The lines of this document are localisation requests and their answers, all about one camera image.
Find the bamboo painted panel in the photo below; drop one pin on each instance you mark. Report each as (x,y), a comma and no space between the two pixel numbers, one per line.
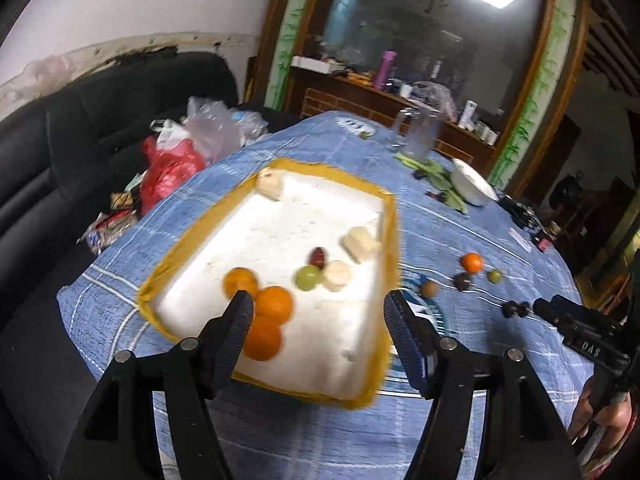
(291,30)
(540,90)

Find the white round foam piece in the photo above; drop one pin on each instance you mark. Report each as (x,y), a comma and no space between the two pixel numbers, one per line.
(337,275)

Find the wooden counter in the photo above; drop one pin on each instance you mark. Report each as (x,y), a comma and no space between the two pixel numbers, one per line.
(350,96)

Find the orange mandarin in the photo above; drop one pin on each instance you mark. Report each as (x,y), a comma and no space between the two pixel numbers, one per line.
(240,281)
(264,342)
(472,263)
(274,304)

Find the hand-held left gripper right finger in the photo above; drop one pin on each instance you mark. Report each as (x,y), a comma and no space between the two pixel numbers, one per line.
(406,345)

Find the clear plastic bag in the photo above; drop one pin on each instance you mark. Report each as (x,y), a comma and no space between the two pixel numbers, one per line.
(435,94)
(212,125)

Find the person's right hand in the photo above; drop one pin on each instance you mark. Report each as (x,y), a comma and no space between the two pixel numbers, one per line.
(580,415)

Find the green vegetable leaves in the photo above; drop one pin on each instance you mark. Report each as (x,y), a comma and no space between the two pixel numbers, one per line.
(434,169)

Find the white tube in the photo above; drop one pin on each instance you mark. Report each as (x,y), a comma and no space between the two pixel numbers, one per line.
(468,113)

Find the red plastic bag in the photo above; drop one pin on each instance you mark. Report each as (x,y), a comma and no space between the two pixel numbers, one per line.
(167,172)

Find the purple bottle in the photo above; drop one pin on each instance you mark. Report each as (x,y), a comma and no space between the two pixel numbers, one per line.
(385,69)

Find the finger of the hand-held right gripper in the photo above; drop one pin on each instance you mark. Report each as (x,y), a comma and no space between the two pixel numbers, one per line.
(547,308)

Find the white cups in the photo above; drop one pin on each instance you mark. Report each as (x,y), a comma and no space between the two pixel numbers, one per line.
(487,132)

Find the white flat box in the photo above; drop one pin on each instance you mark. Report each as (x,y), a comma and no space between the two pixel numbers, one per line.
(310,63)

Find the beige foam block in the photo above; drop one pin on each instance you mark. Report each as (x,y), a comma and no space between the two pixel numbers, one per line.
(270,184)
(361,244)

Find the bunch of dark grapes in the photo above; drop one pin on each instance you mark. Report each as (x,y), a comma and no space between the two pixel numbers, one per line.
(419,175)

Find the small brown fruit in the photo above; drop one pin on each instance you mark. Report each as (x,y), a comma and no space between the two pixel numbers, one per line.
(429,289)

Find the yellow-taped white foam box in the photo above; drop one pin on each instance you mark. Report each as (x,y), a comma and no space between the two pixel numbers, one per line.
(280,230)

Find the white bowl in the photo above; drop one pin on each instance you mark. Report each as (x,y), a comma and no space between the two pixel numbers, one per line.
(472,182)

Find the white and red paper card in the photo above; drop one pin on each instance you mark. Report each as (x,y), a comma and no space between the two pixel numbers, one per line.
(520,241)

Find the dark glass bottle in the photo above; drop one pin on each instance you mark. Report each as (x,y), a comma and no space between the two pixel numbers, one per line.
(436,71)

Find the small dark red fruit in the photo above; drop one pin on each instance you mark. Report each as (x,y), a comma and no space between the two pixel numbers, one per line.
(318,256)

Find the small red grape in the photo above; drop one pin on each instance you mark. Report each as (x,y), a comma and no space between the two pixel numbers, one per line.
(440,195)

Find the green plum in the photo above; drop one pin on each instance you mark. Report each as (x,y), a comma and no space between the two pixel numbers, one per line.
(495,276)
(307,278)

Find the clear glass pitcher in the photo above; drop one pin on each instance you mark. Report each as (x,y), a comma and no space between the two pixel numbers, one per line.
(419,132)

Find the white plastic bag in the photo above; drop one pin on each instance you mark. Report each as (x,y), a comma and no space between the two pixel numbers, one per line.
(167,134)

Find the snack packet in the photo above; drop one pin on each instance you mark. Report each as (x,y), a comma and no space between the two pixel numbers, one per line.
(125,198)
(107,227)

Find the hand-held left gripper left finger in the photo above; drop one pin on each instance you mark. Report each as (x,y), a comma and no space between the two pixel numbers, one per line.
(234,332)

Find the black sofa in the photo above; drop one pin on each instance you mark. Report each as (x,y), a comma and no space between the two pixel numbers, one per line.
(60,135)

